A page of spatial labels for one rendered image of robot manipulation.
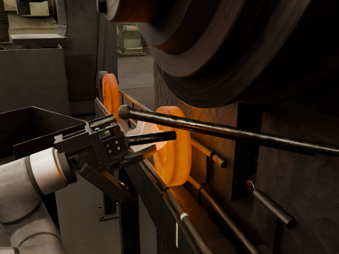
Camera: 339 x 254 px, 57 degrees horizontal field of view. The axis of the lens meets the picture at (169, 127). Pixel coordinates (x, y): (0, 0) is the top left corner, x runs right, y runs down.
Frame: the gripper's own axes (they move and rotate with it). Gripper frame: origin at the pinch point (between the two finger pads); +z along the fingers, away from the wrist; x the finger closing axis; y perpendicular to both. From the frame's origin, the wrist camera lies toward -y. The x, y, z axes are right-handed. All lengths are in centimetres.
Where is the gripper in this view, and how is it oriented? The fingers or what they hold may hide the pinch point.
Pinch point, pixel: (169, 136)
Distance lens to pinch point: 61.1
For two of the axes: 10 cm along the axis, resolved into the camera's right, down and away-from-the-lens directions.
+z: 9.2, -3.4, 2.1
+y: -2.4, -8.9, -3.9
